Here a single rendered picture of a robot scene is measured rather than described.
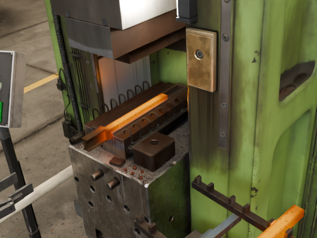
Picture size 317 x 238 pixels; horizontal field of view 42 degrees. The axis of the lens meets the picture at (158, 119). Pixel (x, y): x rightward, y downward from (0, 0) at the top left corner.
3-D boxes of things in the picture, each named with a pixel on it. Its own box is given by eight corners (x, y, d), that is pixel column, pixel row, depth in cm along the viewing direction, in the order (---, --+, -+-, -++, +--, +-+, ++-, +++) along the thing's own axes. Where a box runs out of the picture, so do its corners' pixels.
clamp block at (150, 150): (153, 173, 130) (152, 156, 127) (133, 163, 135) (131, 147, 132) (177, 154, 138) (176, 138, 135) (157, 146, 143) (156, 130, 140)
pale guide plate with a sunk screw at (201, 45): (212, 93, 116) (212, 34, 108) (186, 85, 121) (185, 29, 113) (216, 90, 118) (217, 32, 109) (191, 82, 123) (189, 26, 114)
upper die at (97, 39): (113, 59, 119) (109, 27, 114) (69, 46, 131) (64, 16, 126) (198, 20, 146) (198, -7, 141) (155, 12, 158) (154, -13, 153)
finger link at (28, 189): (8, 195, 110) (9, 196, 109) (30, 182, 114) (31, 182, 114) (10, 204, 111) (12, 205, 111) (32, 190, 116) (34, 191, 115)
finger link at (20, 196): (4, 202, 109) (11, 207, 107) (20, 191, 112) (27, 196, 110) (5, 206, 109) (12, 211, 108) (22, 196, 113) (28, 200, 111)
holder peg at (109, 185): (111, 192, 132) (110, 185, 131) (105, 189, 134) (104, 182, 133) (120, 185, 135) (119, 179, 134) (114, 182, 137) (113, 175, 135)
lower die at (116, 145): (125, 159, 137) (123, 138, 133) (86, 140, 149) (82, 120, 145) (199, 108, 164) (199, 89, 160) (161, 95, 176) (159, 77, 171)
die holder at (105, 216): (155, 283, 148) (146, 185, 125) (85, 234, 170) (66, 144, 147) (237, 198, 183) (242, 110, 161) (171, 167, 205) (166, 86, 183)
